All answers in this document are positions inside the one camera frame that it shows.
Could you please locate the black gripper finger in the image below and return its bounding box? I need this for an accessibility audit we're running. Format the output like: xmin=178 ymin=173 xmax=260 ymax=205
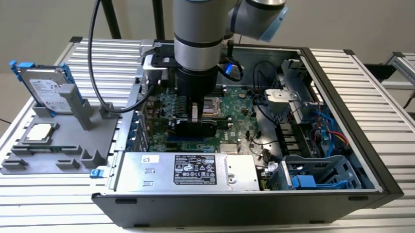
xmin=186 ymin=102 xmax=202 ymax=125

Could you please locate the black Nvidia graphics card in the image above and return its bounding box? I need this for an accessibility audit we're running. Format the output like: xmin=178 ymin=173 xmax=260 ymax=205
xmin=141 ymin=116 xmax=217 ymax=139

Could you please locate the CPU socket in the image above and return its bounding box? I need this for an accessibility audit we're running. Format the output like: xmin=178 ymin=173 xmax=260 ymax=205
xmin=202 ymin=96 xmax=224 ymax=115

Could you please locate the green Dell motherboard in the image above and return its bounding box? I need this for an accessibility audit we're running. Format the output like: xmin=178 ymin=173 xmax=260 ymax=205
xmin=141 ymin=84 xmax=278 ymax=168

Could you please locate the silver chipset heatsink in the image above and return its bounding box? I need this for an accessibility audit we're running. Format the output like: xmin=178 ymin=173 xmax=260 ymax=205
xmin=218 ymin=143 xmax=241 ymax=154

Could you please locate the silver power supply unit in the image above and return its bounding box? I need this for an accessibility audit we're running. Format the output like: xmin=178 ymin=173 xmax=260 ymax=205
xmin=114 ymin=152 xmax=262 ymax=192

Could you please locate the black stand pole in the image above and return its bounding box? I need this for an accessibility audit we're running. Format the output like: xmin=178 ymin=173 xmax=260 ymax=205
xmin=152 ymin=0 xmax=166 ymax=41
xmin=99 ymin=0 xmax=122 ymax=39

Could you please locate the open black PC case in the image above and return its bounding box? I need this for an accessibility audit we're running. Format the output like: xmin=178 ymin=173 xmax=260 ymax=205
xmin=91 ymin=40 xmax=404 ymax=229

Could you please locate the hard disk in blue carrier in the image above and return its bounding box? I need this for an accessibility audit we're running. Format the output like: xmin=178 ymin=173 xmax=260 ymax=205
xmin=9 ymin=61 xmax=77 ymax=116

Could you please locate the grey plastic parts rack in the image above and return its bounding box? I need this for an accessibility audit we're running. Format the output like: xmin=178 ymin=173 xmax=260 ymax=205
xmin=0 ymin=83 xmax=122 ymax=175

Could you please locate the silver CPU chip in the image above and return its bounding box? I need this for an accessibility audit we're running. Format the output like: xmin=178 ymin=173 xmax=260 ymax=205
xmin=25 ymin=123 xmax=51 ymax=141

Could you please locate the green RAM stick bare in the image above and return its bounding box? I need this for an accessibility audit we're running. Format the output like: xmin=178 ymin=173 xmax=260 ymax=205
xmin=18 ymin=144 xmax=77 ymax=150

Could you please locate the metal slat side table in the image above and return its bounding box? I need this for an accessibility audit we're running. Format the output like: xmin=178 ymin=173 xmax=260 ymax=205
xmin=380 ymin=51 xmax=415 ymax=107

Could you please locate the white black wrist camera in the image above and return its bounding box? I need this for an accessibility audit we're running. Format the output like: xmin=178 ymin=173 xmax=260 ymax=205
xmin=141 ymin=54 xmax=182 ymax=72

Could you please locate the black internal cable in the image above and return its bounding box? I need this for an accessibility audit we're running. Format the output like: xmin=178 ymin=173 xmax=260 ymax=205
xmin=252 ymin=60 xmax=277 ymax=106

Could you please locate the silver metal drive bracket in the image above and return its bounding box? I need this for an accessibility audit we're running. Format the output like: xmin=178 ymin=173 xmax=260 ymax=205
xmin=264 ymin=59 xmax=324 ymax=124

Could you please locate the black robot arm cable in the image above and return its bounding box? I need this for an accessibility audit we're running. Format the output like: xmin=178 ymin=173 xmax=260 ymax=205
xmin=89 ymin=0 xmax=162 ymax=114

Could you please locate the blue data wire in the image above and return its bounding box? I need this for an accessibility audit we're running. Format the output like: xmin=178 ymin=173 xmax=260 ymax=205
xmin=314 ymin=109 xmax=336 ymax=156

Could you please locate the blue disk carrier handle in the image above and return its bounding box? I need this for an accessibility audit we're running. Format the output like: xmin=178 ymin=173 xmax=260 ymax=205
xmin=290 ymin=175 xmax=317 ymax=190

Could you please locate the red data wire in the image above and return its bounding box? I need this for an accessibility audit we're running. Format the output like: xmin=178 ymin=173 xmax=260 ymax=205
xmin=326 ymin=130 xmax=349 ymax=147

